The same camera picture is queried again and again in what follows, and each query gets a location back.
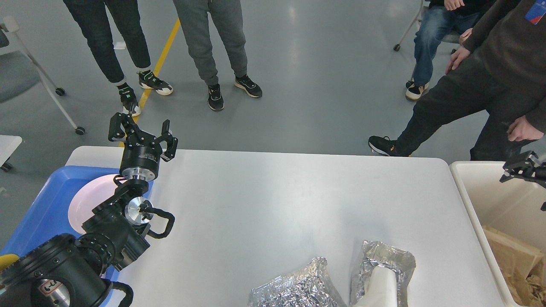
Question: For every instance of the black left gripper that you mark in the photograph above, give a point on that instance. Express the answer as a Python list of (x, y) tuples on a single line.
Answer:
[(140, 158)]

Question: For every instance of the walking person dark clothes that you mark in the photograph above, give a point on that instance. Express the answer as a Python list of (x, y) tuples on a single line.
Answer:
[(500, 68)]

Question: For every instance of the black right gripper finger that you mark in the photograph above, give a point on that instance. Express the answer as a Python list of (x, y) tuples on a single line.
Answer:
[(525, 166)]

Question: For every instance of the brown paper bag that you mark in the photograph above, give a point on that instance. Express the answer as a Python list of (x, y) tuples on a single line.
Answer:
[(515, 257)]

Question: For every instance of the foil bag with paper cup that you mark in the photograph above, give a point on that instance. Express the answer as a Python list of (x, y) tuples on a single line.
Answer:
[(381, 275)]

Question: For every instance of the brown paper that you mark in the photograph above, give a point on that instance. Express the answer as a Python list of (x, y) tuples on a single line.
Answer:
[(524, 279)]

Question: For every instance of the teal mug yellow inside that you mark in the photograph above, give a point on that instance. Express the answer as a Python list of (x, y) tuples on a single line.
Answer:
[(7, 260)]

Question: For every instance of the pink plate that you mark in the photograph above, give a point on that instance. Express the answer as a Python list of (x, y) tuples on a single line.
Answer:
[(88, 197)]

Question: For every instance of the white plastic bin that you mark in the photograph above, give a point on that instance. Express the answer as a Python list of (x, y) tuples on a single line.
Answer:
[(512, 207)]

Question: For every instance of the white side table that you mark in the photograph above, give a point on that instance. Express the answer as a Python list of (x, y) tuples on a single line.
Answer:
[(8, 145)]

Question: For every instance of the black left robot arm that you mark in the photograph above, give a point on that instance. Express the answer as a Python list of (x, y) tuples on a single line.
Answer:
[(66, 271)]

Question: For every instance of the grey office chair left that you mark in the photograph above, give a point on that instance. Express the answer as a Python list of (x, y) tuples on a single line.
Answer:
[(20, 71)]

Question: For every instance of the crumpled aluminium foil bag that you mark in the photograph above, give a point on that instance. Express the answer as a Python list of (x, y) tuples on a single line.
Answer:
[(309, 286)]

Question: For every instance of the blue plastic tray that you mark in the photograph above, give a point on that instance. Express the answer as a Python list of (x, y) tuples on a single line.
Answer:
[(47, 216)]

